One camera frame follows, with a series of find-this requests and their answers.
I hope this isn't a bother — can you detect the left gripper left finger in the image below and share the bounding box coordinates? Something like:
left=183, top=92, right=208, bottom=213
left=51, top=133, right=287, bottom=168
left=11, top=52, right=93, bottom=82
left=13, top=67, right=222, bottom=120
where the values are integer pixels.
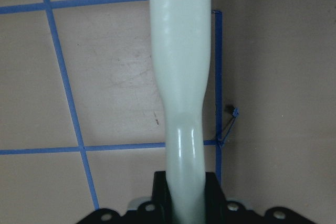
left=151, top=171, right=173, bottom=223

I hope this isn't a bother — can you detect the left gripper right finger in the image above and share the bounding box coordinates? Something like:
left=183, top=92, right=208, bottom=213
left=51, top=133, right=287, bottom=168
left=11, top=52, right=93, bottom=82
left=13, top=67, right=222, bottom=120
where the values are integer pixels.
left=205, top=172, right=226, bottom=224

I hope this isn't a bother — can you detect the brown paper table cover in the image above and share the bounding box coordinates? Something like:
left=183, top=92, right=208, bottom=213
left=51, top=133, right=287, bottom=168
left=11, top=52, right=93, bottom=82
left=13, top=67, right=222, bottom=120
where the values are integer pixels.
left=1, top=0, right=335, bottom=223

